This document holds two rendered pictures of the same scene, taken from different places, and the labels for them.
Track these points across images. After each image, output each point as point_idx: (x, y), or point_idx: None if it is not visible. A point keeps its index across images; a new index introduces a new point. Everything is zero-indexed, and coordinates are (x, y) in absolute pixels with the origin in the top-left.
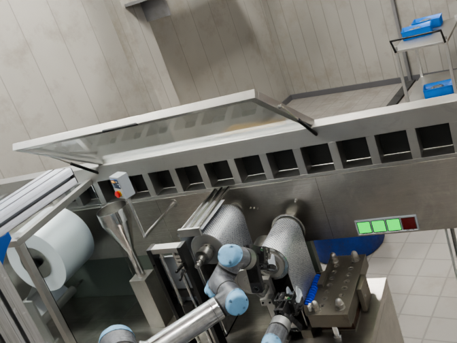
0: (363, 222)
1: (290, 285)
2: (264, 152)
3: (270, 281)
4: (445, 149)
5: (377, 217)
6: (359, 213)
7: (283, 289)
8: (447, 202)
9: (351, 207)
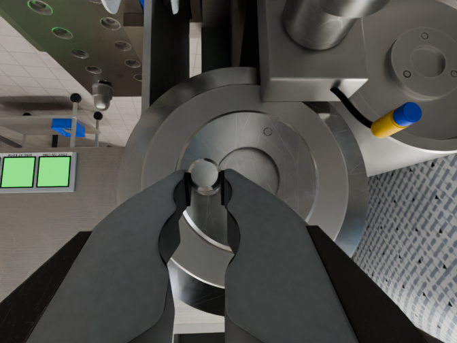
0: (51, 184)
1: (239, 27)
2: None
3: (264, 59)
4: None
5: (16, 194)
6: (56, 209)
7: (245, 5)
8: None
9: (71, 229)
